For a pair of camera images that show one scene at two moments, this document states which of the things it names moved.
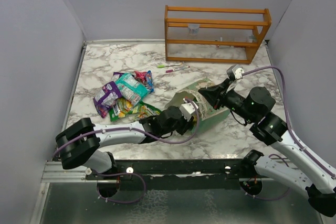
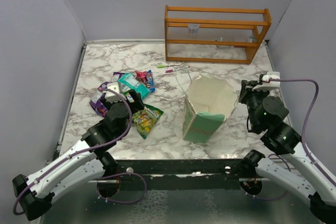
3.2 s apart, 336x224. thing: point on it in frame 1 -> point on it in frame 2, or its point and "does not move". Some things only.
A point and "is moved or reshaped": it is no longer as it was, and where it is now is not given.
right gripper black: x=216 y=95 -> x=247 y=89
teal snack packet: x=130 y=88 does not move
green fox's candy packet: x=143 y=110 does not move
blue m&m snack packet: x=149 y=77 does not move
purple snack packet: x=116 y=75 does not move
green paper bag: x=207 y=113 is moved or reshaped
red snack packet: x=140 y=76 does not move
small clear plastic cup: x=193 y=28 does not move
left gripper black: x=186 y=125 -> x=136 y=105
